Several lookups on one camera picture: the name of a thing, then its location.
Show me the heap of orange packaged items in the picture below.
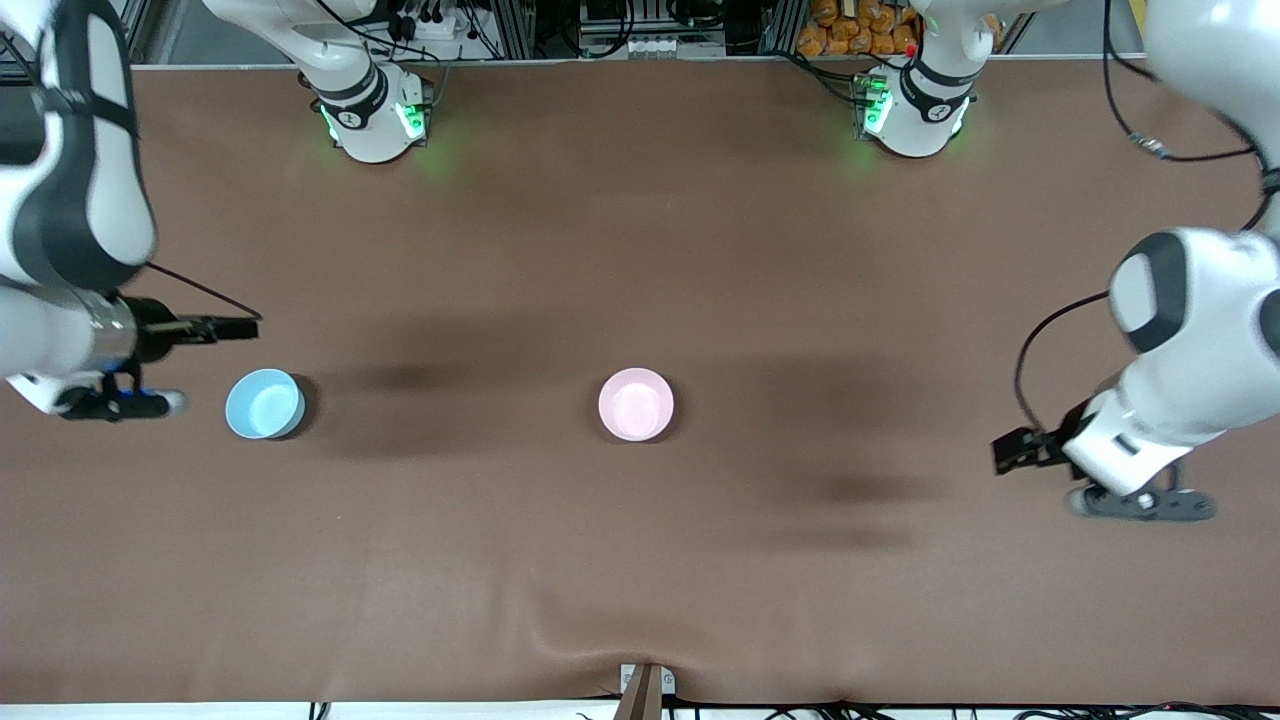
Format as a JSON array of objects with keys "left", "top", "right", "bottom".
[{"left": 797, "top": 0, "right": 921, "bottom": 58}]

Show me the white power strip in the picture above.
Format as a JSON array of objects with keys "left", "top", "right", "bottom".
[{"left": 620, "top": 36, "right": 728, "bottom": 58}]

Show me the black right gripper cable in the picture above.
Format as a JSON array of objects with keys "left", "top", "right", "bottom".
[{"left": 145, "top": 260, "right": 263, "bottom": 323}]

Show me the pink bowl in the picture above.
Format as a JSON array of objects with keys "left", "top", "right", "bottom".
[{"left": 598, "top": 367, "right": 675, "bottom": 443}]

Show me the brown table cloth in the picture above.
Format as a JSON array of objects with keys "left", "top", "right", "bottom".
[{"left": 0, "top": 58, "right": 1280, "bottom": 706}]

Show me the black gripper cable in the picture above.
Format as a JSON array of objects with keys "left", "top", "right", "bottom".
[
  {"left": 1015, "top": 0, "right": 1280, "bottom": 433},
  {"left": 145, "top": 260, "right": 263, "bottom": 323}
]

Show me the blue bowl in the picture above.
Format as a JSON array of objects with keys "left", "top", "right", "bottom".
[{"left": 225, "top": 368, "right": 306, "bottom": 441}]

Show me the aluminium frame profile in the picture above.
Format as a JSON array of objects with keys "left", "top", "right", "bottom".
[{"left": 118, "top": 0, "right": 166, "bottom": 67}]

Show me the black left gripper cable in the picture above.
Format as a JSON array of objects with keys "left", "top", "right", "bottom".
[{"left": 1015, "top": 0, "right": 1280, "bottom": 433}]

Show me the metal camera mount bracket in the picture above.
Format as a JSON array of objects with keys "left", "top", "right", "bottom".
[{"left": 612, "top": 663, "right": 676, "bottom": 720}]

